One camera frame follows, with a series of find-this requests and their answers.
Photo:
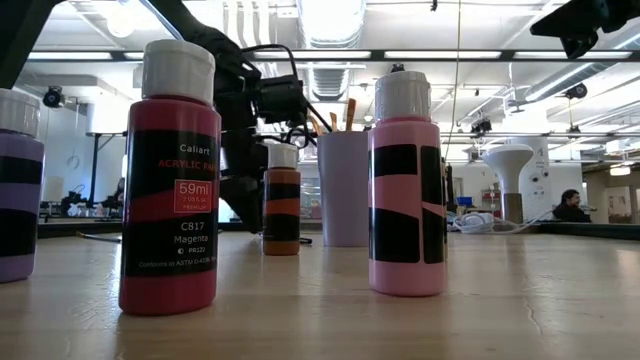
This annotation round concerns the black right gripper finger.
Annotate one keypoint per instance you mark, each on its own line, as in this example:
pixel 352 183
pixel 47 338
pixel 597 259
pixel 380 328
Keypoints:
pixel 575 22

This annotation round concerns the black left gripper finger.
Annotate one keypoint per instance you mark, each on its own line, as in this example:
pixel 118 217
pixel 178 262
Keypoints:
pixel 247 200

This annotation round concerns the lilac plastic cup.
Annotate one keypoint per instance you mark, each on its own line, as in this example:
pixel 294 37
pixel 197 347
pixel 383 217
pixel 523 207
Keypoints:
pixel 342 195

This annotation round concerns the orange-tipped paintbrush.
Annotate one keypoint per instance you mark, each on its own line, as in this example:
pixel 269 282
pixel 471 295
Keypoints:
pixel 351 115

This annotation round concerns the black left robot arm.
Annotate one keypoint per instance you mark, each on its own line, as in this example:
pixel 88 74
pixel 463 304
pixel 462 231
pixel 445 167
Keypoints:
pixel 200 30

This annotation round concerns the small brown paint bottle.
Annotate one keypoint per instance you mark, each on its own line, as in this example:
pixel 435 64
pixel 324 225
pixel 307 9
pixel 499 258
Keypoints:
pixel 281 207

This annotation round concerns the small magenta paint bottle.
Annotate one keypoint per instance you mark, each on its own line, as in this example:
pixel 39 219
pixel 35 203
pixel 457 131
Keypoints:
pixel 170 295

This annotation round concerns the small pink paint bottle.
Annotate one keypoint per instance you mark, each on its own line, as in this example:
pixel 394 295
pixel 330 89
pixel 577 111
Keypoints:
pixel 400 192

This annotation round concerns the small purple paint bottle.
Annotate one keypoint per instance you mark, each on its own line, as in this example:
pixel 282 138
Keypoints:
pixel 20 197

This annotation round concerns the black ceiling spotlight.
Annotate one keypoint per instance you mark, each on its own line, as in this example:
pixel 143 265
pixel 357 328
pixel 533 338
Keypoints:
pixel 481 126
pixel 577 91
pixel 52 97

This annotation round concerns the white round column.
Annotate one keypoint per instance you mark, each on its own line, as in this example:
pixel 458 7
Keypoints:
pixel 540 165

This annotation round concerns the person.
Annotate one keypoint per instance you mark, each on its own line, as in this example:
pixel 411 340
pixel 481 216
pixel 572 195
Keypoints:
pixel 570 205

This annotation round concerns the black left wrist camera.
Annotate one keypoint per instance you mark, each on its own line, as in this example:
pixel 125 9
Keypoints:
pixel 282 100

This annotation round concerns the silver ventilation duct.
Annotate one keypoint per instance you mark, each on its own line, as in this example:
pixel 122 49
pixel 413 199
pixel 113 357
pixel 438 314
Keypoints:
pixel 330 20

